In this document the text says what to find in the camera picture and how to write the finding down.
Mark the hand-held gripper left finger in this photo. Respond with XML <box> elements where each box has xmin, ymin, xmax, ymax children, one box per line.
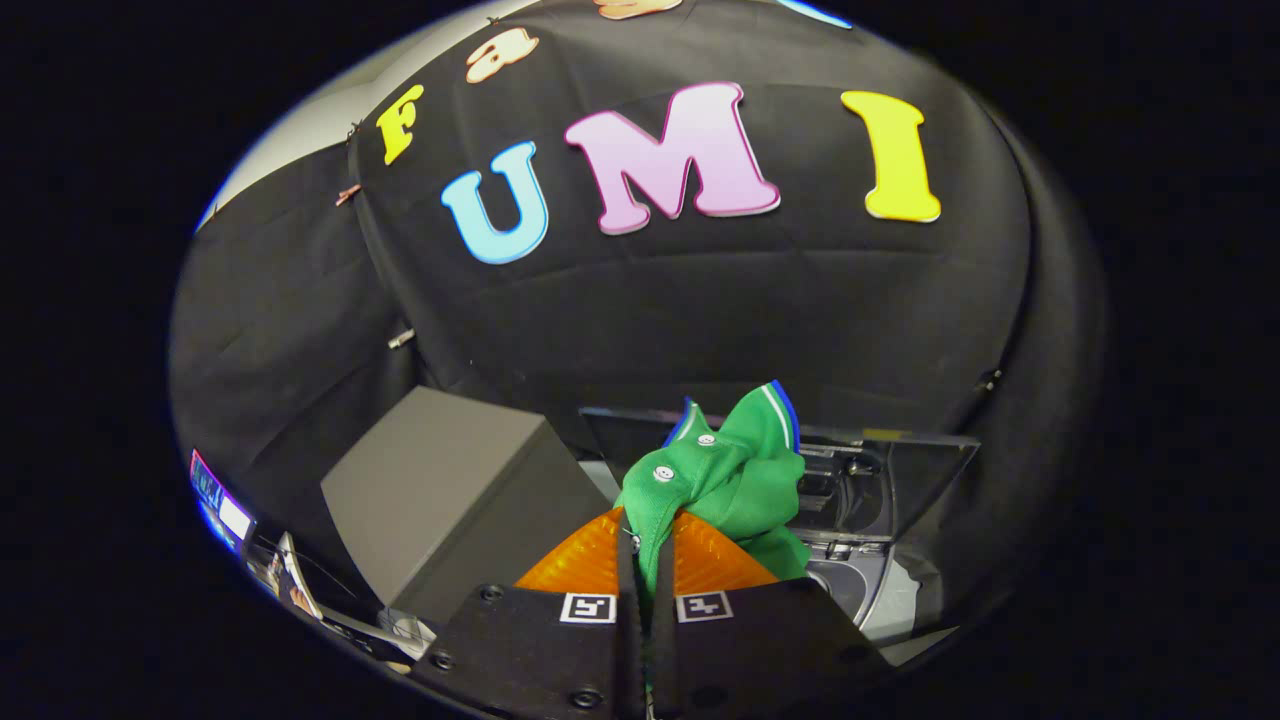
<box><xmin>410</xmin><ymin>505</ymin><xmax>646</xmax><ymax>720</ymax></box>

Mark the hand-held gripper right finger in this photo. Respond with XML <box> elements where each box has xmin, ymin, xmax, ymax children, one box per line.
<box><xmin>650</xmin><ymin>510</ymin><xmax>896</xmax><ymax>720</ymax></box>

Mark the green polo shirt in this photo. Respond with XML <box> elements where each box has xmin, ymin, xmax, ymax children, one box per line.
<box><xmin>612</xmin><ymin>380</ymin><xmax>813</xmax><ymax>621</ymax></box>

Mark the grey washing machine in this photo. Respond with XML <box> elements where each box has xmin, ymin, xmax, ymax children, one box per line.
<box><xmin>600</xmin><ymin>440</ymin><xmax>966</xmax><ymax>651</ymax></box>

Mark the grey box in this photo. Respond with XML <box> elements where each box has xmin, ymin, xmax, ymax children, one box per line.
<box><xmin>320</xmin><ymin>385</ymin><xmax>613</xmax><ymax>626</ymax></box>

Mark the black backdrop cloth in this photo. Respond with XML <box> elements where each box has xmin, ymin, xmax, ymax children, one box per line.
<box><xmin>170</xmin><ymin>0</ymin><xmax>1111</xmax><ymax>601</ymax></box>

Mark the lit display screen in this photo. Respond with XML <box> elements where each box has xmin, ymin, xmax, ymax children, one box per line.
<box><xmin>190</xmin><ymin>450</ymin><xmax>253</xmax><ymax>553</ymax></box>

